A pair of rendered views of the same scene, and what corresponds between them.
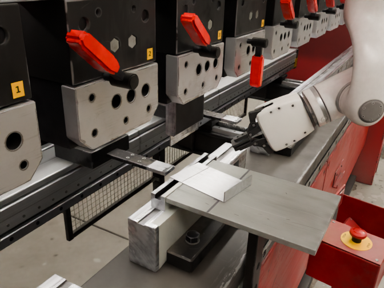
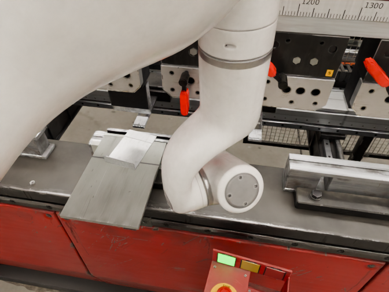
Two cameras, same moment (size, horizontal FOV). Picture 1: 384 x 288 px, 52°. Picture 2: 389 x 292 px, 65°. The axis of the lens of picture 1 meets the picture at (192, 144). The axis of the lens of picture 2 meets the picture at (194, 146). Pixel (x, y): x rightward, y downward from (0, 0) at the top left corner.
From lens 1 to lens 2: 91 cm
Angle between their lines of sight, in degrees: 59
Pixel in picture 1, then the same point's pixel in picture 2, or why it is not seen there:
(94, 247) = (281, 163)
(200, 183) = (125, 145)
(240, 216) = (90, 172)
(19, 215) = (102, 97)
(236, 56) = (165, 80)
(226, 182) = (132, 156)
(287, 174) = (254, 211)
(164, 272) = not seen: hidden behind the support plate
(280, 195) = (124, 188)
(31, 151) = not seen: outside the picture
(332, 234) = (223, 275)
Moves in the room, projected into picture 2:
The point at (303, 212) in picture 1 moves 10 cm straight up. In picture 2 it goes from (104, 204) to (94, 176)
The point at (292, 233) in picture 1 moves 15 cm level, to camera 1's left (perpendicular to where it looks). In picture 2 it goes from (76, 201) to (71, 156)
